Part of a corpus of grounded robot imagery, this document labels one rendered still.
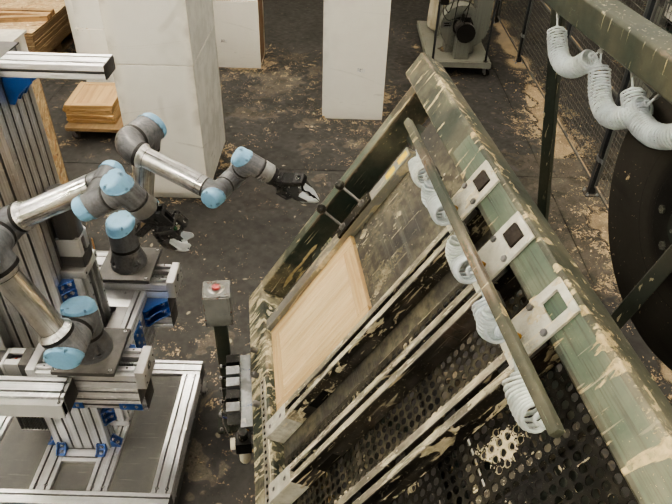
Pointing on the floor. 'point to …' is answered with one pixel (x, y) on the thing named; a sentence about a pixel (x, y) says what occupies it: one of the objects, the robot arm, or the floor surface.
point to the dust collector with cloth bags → (458, 33)
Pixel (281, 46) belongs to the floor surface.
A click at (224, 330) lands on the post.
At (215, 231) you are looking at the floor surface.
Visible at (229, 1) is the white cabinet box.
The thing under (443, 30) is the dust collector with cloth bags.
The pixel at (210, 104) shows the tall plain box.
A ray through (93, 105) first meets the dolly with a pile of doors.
